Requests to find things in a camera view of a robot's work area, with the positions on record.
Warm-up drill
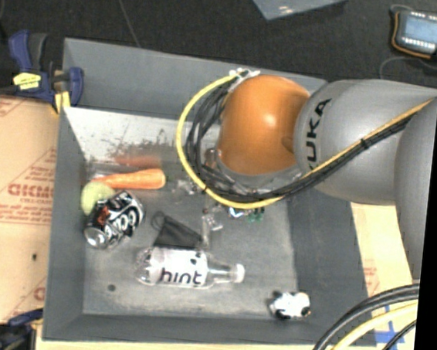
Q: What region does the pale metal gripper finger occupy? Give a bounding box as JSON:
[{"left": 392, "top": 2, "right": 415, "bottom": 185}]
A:
[
  {"left": 198, "top": 207, "right": 226, "bottom": 251},
  {"left": 173, "top": 178, "right": 200, "bottom": 197}
]

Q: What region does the black cloth face mask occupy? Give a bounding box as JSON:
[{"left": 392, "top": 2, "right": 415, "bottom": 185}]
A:
[{"left": 148, "top": 210, "right": 206, "bottom": 252}]

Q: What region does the orange toy carrot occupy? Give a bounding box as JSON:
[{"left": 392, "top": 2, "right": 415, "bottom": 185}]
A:
[{"left": 91, "top": 161, "right": 168, "bottom": 195}]

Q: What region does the clear plastic bottle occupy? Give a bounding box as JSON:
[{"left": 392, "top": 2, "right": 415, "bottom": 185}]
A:
[{"left": 132, "top": 243, "right": 248, "bottom": 297}]

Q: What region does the crushed black soda can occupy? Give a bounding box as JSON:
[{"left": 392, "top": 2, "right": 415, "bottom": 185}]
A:
[{"left": 81, "top": 186, "right": 147, "bottom": 254}]

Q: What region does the grey metal bin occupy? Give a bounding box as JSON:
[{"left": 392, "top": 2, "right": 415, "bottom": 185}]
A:
[{"left": 32, "top": 37, "right": 405, "bottom": 350}]

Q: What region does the pale green ball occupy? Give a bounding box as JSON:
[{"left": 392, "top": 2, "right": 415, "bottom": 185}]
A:
[{"left": 78, "top": 179, "right": 117, "bottom": 217}]

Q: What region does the black and white toy cow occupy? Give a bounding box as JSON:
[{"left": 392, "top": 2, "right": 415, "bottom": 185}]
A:
[{"left": 267, "top": 288, "right": 314, "bottom": 323}]

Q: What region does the brown cardboard board red print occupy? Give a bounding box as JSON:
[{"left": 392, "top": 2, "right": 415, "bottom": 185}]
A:
[{"left": 0, "top": 94, "right": 66, "bottom": 331}]

